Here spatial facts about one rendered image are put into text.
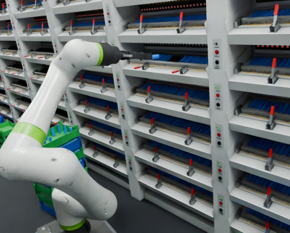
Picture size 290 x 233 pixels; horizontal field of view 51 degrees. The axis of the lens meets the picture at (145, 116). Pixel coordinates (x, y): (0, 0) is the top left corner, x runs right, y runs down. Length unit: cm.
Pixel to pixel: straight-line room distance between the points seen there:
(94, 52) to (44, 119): 31
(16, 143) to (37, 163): 12
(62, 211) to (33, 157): 46
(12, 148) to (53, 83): 30
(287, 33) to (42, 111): 89
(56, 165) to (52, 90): 34
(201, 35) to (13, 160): 88
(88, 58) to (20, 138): 38
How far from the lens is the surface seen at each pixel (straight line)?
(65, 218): 142
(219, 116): 139
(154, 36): 154
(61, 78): 121
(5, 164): 105
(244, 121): 136
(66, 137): 202
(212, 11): 131
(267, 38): 121
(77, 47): 115
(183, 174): 171
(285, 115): 132
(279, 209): 149
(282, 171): 138
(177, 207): 198
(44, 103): 114
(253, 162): 143
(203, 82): 140
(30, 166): 99
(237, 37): 126
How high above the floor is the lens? 127
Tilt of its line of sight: 21 degrees down
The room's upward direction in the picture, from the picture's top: 7 degrees counter-clockwise
